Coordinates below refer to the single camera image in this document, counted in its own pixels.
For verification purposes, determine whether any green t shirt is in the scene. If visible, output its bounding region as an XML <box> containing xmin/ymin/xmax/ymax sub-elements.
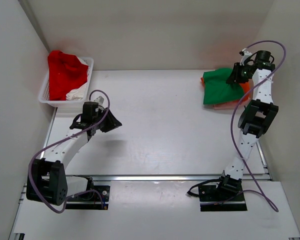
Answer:
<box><xmin>202</xmin><ymin>68</ymin><xmax>245</xmax><ymax>105</ymax></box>

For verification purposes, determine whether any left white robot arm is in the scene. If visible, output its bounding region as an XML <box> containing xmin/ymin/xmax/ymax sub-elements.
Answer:
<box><xmin>26</xmin><ymin>96</ymin><xmax>122</xmax><ymax>208</ymax></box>

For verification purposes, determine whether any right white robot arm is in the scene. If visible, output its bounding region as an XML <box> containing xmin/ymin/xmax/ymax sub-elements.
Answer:
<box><xmin>196</xmin><ymin>50</ymin><xmax>279</xmax><ymax>204</ymax></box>

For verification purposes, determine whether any orange folded t shirt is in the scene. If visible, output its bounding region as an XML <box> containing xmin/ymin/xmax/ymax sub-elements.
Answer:
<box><xmin>200</xmin><ymin>77</ymin><xmax>250</xmax><ymax>105</ymax></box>

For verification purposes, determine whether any pink folded t shirt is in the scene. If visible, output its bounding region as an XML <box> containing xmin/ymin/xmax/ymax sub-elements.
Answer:
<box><xmin>213</xmin><ymin>101</ymin><xmax>237</xmax><ymax>110</ymax></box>

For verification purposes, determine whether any white t shirt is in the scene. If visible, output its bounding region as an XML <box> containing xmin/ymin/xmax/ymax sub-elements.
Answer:
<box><xmin>66</xmin><ymin>57</ymin><xmax>90</xmax><ymax>101</ymax></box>

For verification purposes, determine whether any red t shirt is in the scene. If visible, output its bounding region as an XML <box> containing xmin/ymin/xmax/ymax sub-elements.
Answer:
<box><xmin>47</xmin><ymin>50</ymin><xmax>89</xmax><ymax>101</ymax></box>

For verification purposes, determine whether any white plastic basket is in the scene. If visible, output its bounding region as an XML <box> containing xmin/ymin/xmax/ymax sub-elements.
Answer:
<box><xmin>38</xmin><ymin>56</ymin><xmax>94</xmax><ymax>109</ymax></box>

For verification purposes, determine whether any aluminium rail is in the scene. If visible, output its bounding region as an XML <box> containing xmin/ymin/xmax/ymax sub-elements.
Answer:
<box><xmin>34</xmin><ymin>173</ymin><xmax>271</xmax><ymax>182</ymax></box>

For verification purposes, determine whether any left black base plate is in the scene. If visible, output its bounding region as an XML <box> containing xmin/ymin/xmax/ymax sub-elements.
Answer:
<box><xmin>65</xmin><ymin>182</ymin><xmax>111</xmax><ymax>211</ymax></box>

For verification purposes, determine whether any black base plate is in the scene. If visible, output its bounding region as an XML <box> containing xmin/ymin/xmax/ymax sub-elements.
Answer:
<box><xmin>65</xmin><ymin>182</ymin><xmax>111</xmax><ymax>211</ymax></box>
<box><xmin>198</xmin><ymin>185</ymin><xmax>248</xmax><ymax>212</ymax></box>

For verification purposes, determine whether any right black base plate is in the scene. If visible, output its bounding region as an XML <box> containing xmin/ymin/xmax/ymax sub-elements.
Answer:
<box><xmin>198</xmin><ymin>185</ymin><xmax>248</xmax><ymax>212</ymax></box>

